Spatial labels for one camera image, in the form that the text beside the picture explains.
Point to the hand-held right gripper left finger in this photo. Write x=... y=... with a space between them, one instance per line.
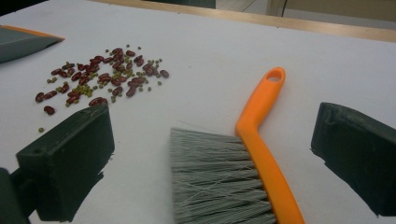
x=68 y=161

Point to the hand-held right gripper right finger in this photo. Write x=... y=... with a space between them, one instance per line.
x=358 y=149

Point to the orange brush with grey bristles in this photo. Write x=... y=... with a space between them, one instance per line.
x=264 y=102

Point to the grey dustpan with orange edge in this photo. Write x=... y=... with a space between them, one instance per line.
x=18 y=43

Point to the scattered green mung beans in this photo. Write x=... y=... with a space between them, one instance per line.
x=84 y=89

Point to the scattered red kidney beans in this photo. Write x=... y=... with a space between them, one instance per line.
x=130 y=91

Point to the wooden table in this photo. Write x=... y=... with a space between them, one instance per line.
x=311 y=26

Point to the white table board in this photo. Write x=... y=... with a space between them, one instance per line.
x=218 y=56

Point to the light wooden frame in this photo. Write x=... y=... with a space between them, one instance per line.
x=342 y=9

